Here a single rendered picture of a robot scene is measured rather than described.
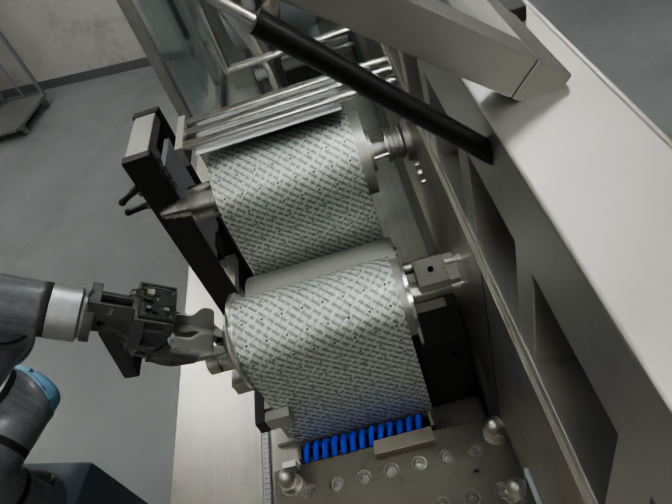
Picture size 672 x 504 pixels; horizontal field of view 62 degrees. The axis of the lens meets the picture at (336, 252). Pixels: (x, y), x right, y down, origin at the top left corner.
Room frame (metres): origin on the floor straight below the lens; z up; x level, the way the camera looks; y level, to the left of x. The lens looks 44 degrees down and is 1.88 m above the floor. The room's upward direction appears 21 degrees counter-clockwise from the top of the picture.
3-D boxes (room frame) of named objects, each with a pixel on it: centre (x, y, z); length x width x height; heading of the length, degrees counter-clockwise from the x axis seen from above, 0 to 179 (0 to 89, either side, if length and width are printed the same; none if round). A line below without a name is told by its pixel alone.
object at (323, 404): (0.48, 0.06, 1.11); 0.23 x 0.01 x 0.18; 83
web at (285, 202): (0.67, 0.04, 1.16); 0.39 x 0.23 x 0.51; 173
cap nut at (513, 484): (0.29, -0.11, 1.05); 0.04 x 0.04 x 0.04
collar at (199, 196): (0.80, 0.17, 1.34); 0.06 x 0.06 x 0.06; 83
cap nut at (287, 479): (0.42, 0.20, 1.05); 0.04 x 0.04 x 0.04
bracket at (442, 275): (0.51, -0.12, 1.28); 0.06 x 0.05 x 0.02; 83
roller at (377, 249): (0.65, 0.04, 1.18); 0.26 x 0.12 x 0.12; 83
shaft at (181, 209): (0.81, 0.23, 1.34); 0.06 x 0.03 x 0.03; 83
